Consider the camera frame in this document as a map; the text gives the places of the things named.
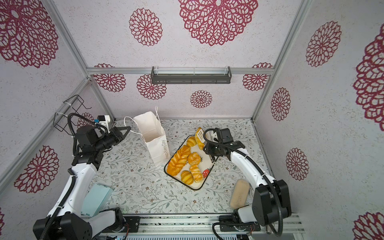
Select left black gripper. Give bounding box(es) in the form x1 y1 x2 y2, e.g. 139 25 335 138
94 126 131 152

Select striped bread roll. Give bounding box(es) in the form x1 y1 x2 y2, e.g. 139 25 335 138
195 128 206 150

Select white paper bag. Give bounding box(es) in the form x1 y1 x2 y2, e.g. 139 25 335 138
124 106 171 167

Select metal tongs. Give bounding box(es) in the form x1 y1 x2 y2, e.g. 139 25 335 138
195 128 210 144

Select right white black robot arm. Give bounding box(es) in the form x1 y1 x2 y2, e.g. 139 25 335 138
203 128 292 239

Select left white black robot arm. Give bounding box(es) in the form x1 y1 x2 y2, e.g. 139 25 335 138
33 113 131 240

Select small round bread top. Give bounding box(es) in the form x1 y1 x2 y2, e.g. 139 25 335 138
186 136 197 148

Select long braided orange bread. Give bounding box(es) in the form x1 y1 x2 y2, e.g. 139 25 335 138
167 145 191 176

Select white tray black rim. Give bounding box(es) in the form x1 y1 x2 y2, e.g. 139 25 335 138
164 135 214 191

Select yellow bun bottom left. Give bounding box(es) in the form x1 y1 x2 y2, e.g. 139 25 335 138
181 171 194 185

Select beige sponge block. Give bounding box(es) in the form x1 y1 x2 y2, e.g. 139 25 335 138
230 179 250 210

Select light green box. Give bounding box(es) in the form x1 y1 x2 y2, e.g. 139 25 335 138
81 184 113 217

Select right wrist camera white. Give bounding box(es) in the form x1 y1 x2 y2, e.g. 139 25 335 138
209 131 219 143

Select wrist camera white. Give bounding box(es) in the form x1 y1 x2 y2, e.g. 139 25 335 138
209 131 219 143
94 115 111 130

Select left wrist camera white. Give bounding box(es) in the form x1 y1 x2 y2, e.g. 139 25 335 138
94 115 111 130

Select black wall shelf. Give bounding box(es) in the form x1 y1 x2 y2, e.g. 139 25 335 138
150 67 233 85

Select black wire wall rack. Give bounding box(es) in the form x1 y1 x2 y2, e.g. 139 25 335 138
53 94 93 137

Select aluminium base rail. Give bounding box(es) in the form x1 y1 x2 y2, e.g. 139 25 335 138
123 213 306 235

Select metal handled tool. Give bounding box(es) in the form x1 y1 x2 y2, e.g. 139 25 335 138
265 225 273 235

